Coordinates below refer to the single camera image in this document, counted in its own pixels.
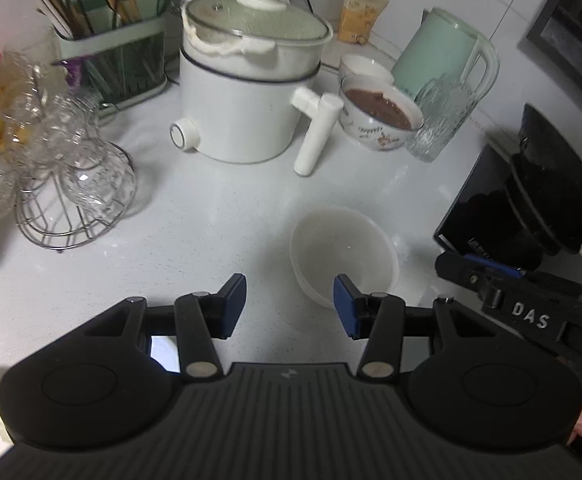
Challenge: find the textured glass mug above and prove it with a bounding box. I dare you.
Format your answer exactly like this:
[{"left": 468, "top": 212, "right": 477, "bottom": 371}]
[{"left": 405, "top": 74, "right": 477, "bottom": 164}]

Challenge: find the small white bowl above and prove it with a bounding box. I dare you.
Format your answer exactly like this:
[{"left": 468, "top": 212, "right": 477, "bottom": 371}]
[{"left": 339, "top": 54, "right": 396, "bottom": 86}]

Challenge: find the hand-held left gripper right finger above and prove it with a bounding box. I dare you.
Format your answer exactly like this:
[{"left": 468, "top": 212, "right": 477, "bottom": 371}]
[{"left": 333, "top": 274, "right": 495, "bottom": 379}]

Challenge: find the mint green electric kettle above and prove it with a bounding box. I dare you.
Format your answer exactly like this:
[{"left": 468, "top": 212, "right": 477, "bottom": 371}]
[{"left": 390, "top": 7, "right": 501, "bottom": 112}]

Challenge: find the brown food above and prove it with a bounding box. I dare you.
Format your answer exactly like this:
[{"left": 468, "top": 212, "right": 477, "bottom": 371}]
[{"left": 346, "top": 87, "right": 415, "bottom": 131}]

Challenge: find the cluster of glass cups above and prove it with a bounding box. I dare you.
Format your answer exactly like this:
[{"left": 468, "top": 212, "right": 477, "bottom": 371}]
[{"left": 0, "top": 35, "right": 138, "bottom": 224}]

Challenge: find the black cooking pot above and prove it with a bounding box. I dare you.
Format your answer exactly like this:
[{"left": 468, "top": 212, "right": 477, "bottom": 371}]
[{"left": 508, "top": 102, "right": 582, "bottom": 257}]

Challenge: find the floral print bowl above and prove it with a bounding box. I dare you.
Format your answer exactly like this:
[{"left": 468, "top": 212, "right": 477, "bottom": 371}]
[{"left": 340, "top": 75, "right": 425, "bottom": 152}]

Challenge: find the wire cup rack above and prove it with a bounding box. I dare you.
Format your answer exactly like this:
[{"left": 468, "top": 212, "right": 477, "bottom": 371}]
[{"left": 15, "top": 142, "right": 138, "bottom": 251}]

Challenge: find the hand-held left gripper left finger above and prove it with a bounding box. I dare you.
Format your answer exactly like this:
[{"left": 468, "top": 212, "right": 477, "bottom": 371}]
[{"left": 83, "top": 273, "right": 248, "bottom": 379}]

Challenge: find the glass pot lid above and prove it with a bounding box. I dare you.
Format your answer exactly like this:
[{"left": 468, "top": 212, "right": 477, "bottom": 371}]
[{"left": 183, "top": 0, "right": 335, "bottom": 54}]

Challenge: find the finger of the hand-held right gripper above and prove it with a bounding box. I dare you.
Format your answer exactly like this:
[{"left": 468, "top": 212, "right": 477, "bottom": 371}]
[{"left": 433, "top": 251, "right": 526, "bottom": 312}]

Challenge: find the yellow packet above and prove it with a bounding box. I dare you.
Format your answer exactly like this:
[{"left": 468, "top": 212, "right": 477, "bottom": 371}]
[{"left": 337, "top": 0, "right": 390, "bottom": 46}]

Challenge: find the black induction cooktop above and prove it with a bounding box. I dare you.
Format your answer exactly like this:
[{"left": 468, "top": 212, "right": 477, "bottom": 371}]
[{"left": 433, "top": 142, "right": 582, "bottom": 292}]

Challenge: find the white plastic bowl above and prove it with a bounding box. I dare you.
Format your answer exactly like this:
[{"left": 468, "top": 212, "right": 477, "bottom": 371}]
[{"left": 289, "top": 206, "right": 401, "bottom": 311}]

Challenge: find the green utensil holder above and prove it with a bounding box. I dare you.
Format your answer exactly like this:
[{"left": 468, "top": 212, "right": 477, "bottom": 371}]
[{"left": 53, "top": 0, "right": 170, "bottom": 111}]

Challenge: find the white electric cooking pot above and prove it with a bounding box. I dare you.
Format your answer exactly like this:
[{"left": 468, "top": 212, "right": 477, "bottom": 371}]
[{"left": 169, "top": 0, "right": 345, "bottom": 177}]

